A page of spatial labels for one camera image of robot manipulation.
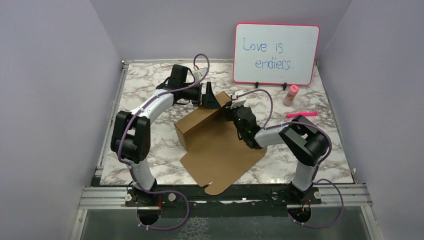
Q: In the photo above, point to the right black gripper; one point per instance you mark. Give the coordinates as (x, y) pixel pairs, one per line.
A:
(228, 110)

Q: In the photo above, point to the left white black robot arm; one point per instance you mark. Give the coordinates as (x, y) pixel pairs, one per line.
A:
(131, 137)

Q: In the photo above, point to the pink framed whiteboard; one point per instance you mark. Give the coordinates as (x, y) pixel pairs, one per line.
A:
(275, 54)

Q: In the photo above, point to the brown cardboard box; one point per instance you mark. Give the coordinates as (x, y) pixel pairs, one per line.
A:
(215, 157)

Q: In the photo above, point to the pink marker pen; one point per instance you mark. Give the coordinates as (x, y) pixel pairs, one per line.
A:
(305, 114)

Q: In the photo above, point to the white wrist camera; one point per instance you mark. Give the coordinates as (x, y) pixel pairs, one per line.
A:
(237, 99)
(198, 73)

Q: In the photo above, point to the pink capped small bottle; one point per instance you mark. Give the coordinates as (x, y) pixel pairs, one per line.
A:
(290, 95)

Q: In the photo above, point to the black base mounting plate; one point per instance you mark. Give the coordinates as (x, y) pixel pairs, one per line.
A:
(239, 200)

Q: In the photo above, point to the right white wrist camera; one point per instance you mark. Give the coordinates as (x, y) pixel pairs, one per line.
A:
(237, 99)

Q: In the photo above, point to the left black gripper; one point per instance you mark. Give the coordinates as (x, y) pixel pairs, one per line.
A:
(208, 99)

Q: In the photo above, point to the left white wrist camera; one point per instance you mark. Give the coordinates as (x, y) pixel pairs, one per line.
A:
(198, 73)

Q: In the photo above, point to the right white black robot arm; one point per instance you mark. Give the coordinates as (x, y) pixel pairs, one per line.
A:
(308, 143)

